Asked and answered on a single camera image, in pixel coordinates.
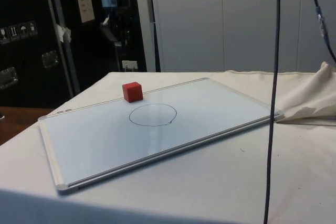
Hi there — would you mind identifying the red cube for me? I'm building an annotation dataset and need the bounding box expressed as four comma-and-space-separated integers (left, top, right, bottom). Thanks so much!
122, 81, 144, 103

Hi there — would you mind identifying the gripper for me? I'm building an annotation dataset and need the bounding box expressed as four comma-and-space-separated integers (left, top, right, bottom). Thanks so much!
100, 7, 131, 60

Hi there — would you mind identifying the whiteboard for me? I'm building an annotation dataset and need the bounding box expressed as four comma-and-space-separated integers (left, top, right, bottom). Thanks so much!
38, 77, 284, 196

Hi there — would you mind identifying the black cable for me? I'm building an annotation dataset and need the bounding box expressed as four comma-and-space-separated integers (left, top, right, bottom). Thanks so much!
307, 0, 336, 63
263, 0, 282, 224

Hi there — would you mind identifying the pale grey locker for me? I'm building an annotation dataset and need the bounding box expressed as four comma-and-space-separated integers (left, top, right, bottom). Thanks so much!
133, 0, 336, 74

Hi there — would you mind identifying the black cabinet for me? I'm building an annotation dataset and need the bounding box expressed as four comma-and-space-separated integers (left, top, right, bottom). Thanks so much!
0, 0, 148, 108

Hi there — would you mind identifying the small white box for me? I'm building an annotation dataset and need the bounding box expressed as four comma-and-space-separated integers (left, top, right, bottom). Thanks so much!
121, 60, 139, 72

